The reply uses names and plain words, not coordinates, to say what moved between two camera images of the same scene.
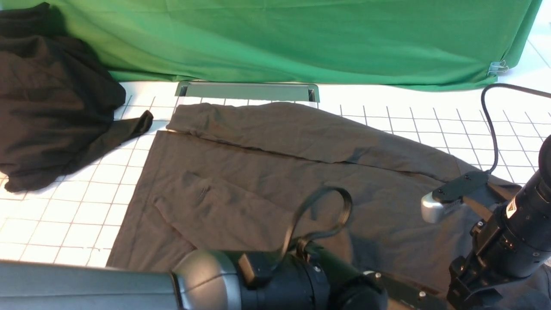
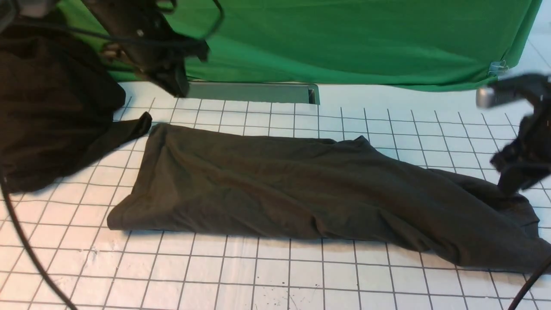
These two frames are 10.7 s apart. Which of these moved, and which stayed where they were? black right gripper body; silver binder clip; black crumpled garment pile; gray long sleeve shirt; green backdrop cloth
Moved: gray long sleeve shirt; black right gripper body
Stayed: green backdrop cloth; black crumpled garment pile; silver binder clip
